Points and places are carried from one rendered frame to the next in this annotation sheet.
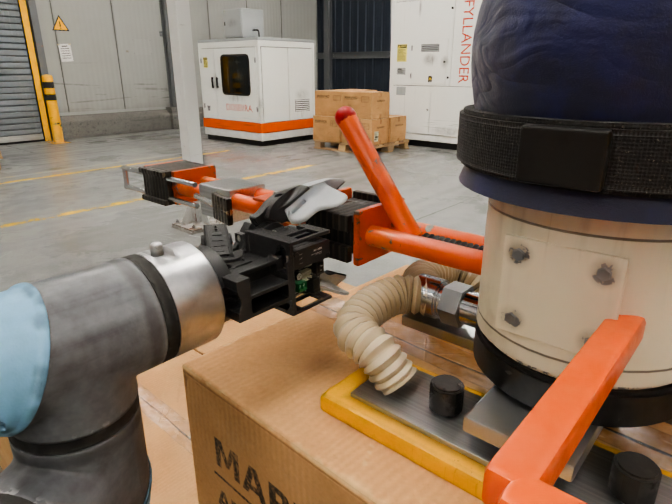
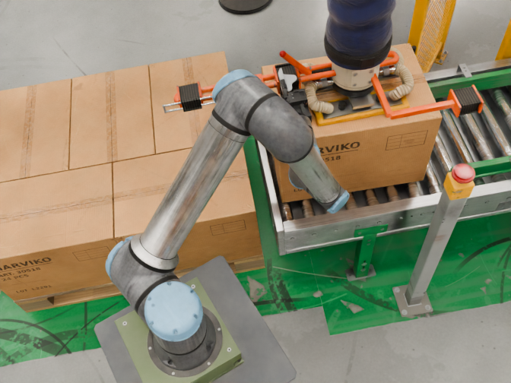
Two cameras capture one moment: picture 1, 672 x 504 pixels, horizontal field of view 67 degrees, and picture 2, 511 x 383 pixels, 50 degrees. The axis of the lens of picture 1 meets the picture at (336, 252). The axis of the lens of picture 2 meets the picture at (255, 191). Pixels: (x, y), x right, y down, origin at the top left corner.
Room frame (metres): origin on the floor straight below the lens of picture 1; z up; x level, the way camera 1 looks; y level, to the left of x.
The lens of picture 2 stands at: (-0.34, 1.08, 2.48)
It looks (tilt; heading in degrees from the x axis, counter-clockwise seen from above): 56 degrees down; 316
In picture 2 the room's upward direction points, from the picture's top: 9 degrees counter-clockwise
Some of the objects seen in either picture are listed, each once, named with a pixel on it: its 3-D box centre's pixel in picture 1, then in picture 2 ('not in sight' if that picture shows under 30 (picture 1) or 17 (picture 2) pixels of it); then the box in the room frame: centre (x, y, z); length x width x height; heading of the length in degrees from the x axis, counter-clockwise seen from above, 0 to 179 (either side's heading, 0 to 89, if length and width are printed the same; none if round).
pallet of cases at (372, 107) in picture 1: (361, 120); not in sight; (8.41, -0.41, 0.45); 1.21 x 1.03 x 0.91; 49
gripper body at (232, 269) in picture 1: (258, 270); (295, 109); (0.44, 0.07, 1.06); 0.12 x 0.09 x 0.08; 138
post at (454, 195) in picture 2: not in sight; (432, 250); (-0.13, -0.03, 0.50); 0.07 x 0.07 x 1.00; 48
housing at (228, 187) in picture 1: (232, 198); not in sight; (0.69, 0.14, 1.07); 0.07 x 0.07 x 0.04; 49
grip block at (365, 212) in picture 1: (352, 223); (287, 77); (0.55, -0.02, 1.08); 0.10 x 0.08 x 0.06; 139
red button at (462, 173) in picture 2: not in sight; (462, 175); (-0.13, -0.03, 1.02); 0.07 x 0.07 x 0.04
